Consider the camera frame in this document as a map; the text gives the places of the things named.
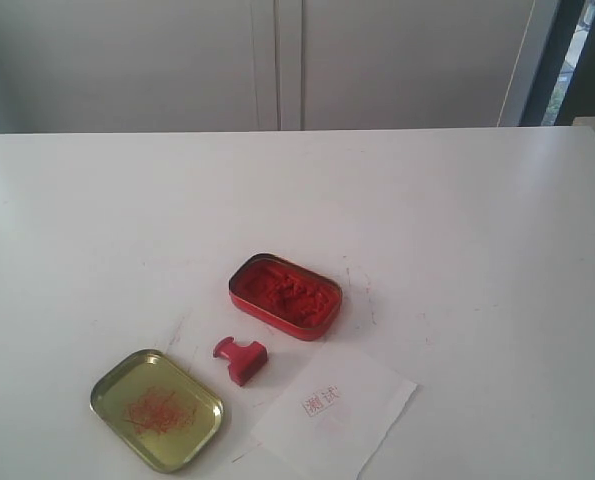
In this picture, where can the gold metal tin lid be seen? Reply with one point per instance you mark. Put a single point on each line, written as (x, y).
(157, 409)

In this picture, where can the white paper sheet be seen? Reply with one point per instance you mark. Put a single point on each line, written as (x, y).
(333, 417)

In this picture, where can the dark window frame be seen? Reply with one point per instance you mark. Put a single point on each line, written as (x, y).
(579, 98)

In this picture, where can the red ink paste tin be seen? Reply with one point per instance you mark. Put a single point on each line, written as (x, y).
(299, 302)

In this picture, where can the red rubber stamp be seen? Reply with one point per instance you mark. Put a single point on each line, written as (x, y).
(244, 361)

